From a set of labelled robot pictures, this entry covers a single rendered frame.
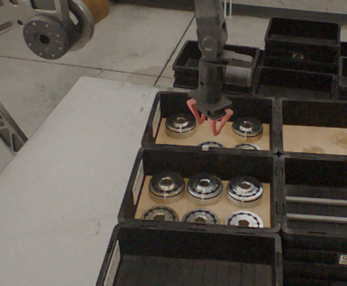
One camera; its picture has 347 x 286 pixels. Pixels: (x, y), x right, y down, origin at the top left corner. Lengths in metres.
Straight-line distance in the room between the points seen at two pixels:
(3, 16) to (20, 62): 2.17
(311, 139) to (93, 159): 0.75
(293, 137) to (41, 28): 0.85
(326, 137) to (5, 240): 1.04
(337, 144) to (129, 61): 2.40
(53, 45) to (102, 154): 0.43
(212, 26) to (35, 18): 0.65
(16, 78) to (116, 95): 1.74
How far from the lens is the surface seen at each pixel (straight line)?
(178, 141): 1.68
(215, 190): 1.46
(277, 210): 1.32
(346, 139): 1.75
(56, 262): 1.55
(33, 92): 3.64
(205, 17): 1.18
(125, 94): 2.17
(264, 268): 1.32
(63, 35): 1.64
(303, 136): 1.73
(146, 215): 1.40
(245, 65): 1.21
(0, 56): 4.16
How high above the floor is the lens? 1.86
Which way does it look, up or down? 37 degrees down
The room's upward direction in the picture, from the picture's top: 1 degrees clockwise
